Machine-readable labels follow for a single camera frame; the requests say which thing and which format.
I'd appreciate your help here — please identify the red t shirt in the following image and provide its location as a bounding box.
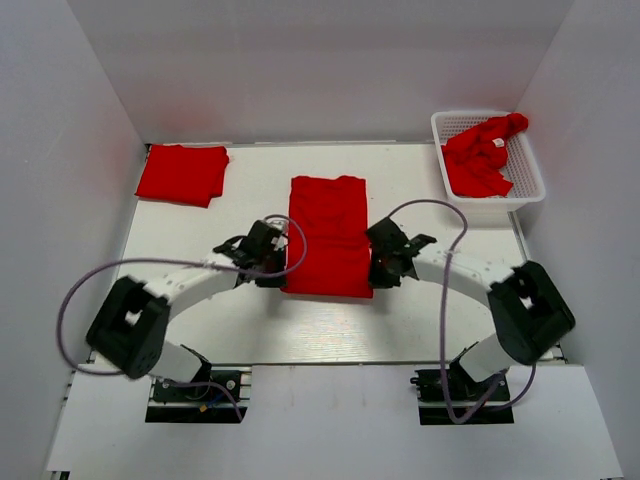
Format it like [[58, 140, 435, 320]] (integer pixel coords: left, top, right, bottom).
[[442, 113, 529, 198], [135, 144, 230, 208], [281, 176, 373, 299]]

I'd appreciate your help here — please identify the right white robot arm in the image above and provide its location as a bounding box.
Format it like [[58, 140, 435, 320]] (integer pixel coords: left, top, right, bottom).
[[366, 218, 576, 399]]

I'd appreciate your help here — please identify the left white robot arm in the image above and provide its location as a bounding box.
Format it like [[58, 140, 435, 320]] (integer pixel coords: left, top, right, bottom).
[[86, 220, 286, 399]]

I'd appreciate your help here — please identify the folded red t shirt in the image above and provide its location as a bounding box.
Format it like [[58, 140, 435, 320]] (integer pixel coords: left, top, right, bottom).
[[135, 144, 230, 208]]

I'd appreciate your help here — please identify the crumpled red t shirt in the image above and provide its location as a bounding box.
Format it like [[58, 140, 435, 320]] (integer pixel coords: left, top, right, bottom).
[[442, 113, 529, 198]]

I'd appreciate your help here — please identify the white plastic basket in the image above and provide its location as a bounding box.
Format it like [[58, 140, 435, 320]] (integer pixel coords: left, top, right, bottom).
[[431, 110, 546, 216]]

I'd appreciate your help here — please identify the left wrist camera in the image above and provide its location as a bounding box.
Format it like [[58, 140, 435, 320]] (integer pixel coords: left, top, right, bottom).
[[270, 223, 289, 250]]

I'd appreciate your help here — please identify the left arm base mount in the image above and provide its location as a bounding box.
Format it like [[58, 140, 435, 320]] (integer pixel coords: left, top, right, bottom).
[[145, 366, 252, 425]]

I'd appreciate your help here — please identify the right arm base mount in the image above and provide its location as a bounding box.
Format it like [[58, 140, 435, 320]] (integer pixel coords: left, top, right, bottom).
[[410, 369, 514, 426]]

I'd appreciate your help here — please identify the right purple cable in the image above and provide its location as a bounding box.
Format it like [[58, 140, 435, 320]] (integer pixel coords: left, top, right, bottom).
[[385, 198, 539, 425]]

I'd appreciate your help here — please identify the purple cable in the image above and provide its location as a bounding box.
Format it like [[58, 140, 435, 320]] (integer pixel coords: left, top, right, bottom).
[[56, 214, 309, 424], [385, 198, 539, 425]]

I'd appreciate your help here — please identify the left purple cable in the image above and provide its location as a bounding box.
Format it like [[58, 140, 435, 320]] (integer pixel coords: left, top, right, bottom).
[[56, 214, 309, 424]]

